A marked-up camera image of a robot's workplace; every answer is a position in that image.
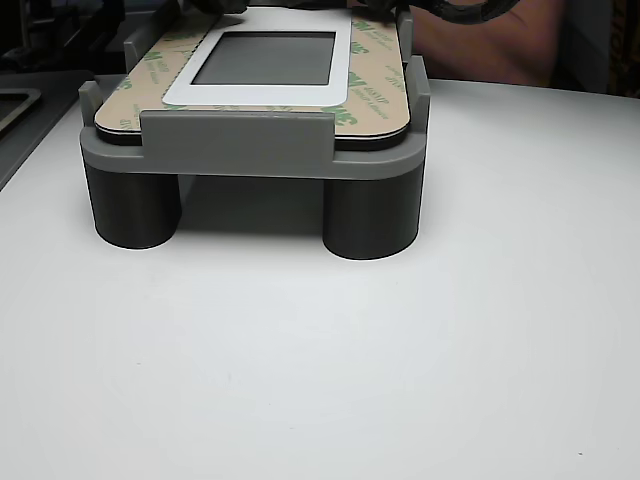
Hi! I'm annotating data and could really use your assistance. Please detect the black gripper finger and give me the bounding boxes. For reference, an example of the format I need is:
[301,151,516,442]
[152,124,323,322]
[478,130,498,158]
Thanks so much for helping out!
[192,0,251,17]

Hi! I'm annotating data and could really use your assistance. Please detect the tan film with green print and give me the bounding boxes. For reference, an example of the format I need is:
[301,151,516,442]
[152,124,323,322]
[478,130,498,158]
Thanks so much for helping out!
[93,5,412,139]

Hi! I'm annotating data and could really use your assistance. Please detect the person's bare forearm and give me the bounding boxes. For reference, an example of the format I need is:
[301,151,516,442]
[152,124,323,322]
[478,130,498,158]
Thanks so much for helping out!
[413,0,562,92]

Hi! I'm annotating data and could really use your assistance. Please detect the white panel with grey window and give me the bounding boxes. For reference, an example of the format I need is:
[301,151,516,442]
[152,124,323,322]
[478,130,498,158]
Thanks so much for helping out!
[93,5,411,149]

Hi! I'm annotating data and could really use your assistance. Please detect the dark background machinery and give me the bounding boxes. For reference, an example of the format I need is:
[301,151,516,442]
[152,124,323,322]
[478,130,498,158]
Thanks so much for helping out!
[0,0,176,76]

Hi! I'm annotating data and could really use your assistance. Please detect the grey tray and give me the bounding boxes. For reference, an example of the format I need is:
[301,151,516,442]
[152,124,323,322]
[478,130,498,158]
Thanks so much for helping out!
[0,69,96,194]

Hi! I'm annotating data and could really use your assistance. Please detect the tan film frame cutout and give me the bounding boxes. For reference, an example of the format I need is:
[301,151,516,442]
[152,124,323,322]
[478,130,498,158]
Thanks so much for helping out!
[0,88,43,139]

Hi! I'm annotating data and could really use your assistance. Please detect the braided cable loop on auxiliary tool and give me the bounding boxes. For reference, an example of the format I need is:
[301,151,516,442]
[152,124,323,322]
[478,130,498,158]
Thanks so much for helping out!
[429,0,521,25]

